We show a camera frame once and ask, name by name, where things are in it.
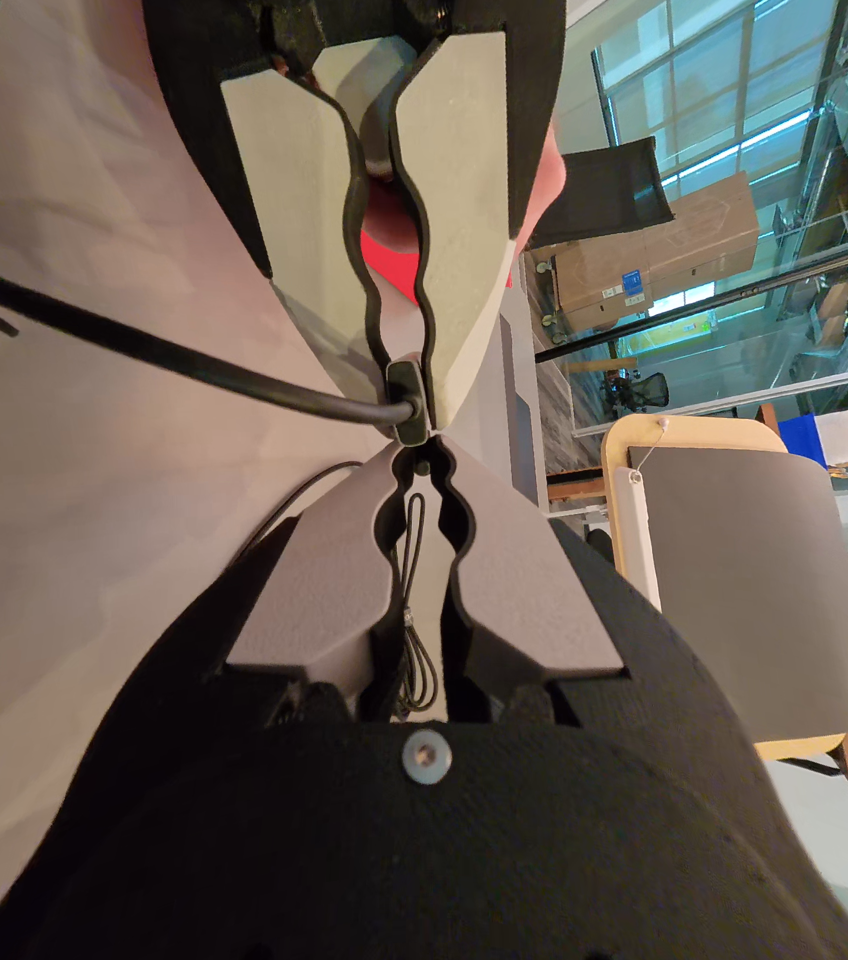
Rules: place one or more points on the person's left hand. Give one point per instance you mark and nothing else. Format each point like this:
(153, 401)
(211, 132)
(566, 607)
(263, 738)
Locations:
(553, 180)

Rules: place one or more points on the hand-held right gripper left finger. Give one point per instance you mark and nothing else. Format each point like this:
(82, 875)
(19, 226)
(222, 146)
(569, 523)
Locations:
(304, 592)

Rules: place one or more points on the blue storage box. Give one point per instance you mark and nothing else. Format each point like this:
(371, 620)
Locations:
(798, 435)

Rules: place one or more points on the wooden framed dark board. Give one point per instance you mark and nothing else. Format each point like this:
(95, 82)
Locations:
(753, 600)

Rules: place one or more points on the black desk chair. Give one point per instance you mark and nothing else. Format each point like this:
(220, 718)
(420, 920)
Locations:
(600, 547)

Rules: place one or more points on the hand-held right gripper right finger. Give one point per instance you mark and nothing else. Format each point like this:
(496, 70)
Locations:
(536, 600)

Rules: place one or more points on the wooden rail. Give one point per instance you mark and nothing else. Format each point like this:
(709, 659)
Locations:
(574, 487)

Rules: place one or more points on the black office chair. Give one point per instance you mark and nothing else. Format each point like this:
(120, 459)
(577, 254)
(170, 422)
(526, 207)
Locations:
(648, 390)

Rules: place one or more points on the black cloth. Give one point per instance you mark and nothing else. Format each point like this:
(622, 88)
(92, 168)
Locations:
(603, 195)

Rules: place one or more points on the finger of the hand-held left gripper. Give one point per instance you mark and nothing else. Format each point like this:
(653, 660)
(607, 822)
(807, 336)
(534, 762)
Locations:
(296, 187)
(461, 187)

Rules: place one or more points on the grey lettered USB hub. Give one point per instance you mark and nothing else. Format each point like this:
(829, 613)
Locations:
(403, 390)

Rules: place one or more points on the red plastic bin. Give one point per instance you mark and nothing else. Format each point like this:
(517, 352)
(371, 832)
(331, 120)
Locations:
(394, 270)

